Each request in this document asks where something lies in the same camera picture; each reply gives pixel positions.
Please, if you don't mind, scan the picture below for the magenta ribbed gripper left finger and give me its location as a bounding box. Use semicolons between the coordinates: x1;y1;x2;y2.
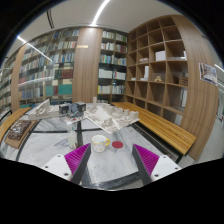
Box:
65;143;91;184

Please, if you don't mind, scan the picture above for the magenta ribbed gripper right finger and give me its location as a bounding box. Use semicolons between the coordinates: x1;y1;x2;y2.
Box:
132;144;159;185

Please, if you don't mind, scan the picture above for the clear plastic water bottle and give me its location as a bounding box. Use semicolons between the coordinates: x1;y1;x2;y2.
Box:
68;126;78;149

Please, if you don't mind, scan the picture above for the red round coaster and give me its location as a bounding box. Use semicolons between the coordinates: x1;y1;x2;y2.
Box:
112;141;123;149

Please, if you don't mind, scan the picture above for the long wooden slat bench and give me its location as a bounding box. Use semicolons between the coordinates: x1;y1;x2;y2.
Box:
113;102;196;155

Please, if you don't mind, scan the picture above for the large white architectural model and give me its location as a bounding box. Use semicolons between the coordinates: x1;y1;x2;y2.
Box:
84;103;139;133

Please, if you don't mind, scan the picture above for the small dark cube model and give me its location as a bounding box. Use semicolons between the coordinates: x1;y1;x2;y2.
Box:
59;104;69;114

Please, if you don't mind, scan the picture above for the dark grey cube model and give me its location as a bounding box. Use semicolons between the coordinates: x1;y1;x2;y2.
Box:
69;102;86;117

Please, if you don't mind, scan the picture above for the white model on left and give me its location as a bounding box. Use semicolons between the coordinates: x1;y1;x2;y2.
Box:
28;99;59;120

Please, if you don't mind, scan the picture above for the brown relief model board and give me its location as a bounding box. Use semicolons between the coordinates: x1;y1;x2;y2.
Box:
5;120;36;149

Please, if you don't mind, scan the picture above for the wooden bench far left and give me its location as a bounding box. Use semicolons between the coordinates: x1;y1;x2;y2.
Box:
0;107;30;142

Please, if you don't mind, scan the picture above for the open bookshelf with books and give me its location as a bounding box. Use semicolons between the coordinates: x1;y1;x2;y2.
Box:
97;29;128;103

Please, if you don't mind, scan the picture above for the wooden cubby shelving unit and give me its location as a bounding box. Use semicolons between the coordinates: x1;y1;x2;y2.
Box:
125;16;188;125

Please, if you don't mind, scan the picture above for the glass fronted bookshelf left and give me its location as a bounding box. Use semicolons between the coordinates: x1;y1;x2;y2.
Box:
0;27;80;111

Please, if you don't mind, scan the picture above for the white mug yellow handle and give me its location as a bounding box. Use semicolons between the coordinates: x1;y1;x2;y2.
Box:
91;135;110;152

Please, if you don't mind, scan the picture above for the poster on wooden wall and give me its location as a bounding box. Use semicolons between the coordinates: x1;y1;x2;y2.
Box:
199;62;218;86

